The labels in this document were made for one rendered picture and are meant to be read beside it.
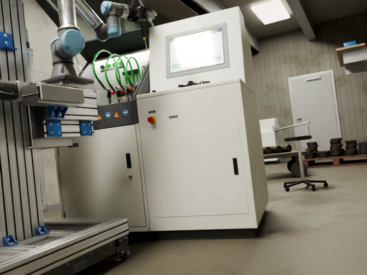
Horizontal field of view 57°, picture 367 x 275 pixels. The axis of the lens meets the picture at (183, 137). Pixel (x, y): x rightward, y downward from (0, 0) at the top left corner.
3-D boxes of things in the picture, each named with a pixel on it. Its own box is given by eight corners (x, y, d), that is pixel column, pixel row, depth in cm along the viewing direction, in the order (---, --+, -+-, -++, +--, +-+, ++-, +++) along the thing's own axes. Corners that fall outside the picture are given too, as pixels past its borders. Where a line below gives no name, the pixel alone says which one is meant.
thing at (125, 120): (57, 135, 246) (55, 113, 246) (61, 135, 250) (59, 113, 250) (133, 124, 226) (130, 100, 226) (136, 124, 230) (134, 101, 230)
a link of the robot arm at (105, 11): (100, 17, 194) (99, 3, 194) (118, 20, 200) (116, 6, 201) (106, 12, 187) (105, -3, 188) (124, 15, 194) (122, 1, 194)
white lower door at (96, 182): (64, 229, 244) (54, 135, 246) (66, 228, 246) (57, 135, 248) (145, 226, 223) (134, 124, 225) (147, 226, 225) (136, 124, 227)
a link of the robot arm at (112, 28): (115, 40, 202) (113, 22, 202) (124, 34, 193) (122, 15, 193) (102, 39, 197) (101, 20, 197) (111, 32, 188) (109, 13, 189)
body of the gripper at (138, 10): (142, 25, 210) (125, 22, 202) (140, 12, 211) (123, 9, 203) (149, 19, 204) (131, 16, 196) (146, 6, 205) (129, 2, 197)
